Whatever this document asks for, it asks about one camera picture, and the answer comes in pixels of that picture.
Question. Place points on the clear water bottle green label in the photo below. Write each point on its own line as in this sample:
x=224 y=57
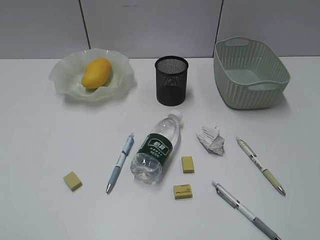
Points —
x=147 y=164

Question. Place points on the white waste paper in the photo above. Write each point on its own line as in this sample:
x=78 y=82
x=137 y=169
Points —
x=211 y=139

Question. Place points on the yellow mango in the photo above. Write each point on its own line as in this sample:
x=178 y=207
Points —
x=96 y=73

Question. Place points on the blue white ballpoint pen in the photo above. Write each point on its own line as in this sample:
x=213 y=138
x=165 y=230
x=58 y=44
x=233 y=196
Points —
x=120 y=162

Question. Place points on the yellow eraser centre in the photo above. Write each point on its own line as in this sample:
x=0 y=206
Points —
x=187 y=164

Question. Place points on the black mesh pen holder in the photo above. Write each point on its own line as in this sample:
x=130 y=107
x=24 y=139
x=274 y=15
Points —
x=171 y=80

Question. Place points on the yellow eraser with red print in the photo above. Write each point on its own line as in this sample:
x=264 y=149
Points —
x=183 y=191

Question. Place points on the beige white ballpoint pen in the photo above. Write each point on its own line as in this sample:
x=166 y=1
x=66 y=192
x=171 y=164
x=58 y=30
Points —
x=267 y=174

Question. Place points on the green woven plastic basket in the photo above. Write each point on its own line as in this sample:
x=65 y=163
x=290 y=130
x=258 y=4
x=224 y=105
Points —
x=248 y=76

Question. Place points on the pale green wavy glass plate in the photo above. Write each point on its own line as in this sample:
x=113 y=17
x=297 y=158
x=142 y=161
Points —
x=68 y=72

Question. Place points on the yellow eraser far left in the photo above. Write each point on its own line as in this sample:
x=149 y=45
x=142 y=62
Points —
x=72 y=181

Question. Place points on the grey white mechanical pen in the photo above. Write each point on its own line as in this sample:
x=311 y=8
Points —
x=236 y=204

